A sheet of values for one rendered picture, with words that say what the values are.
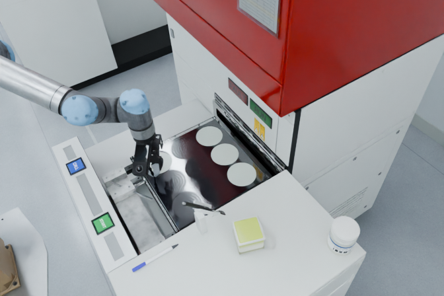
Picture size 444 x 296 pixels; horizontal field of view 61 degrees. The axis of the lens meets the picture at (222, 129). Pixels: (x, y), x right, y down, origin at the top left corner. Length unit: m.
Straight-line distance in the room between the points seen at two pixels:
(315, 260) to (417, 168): 1.67
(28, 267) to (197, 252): 0.57
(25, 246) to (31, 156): 1.51
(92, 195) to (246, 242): 0.53
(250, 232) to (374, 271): 1.26
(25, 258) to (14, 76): 0.62
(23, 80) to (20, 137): 2.02
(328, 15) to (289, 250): 0.63
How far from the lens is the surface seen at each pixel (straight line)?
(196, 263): 1.10
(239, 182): 1.30
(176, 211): 1.26
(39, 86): 1.06
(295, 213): 1.17
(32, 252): 1.44
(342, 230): 1.06
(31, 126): 3.13
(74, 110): 1.00
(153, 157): 1.24
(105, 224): 1.21
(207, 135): 1.44
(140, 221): 1.29
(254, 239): 1.04
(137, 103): 1.07
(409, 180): 2.61
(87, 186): 1.32
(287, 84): 0.97
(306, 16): 0.89
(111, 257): 1.16
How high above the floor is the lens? 1.97
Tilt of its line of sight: 47 degrees down
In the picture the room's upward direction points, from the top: 4 degrees counter-clockwise
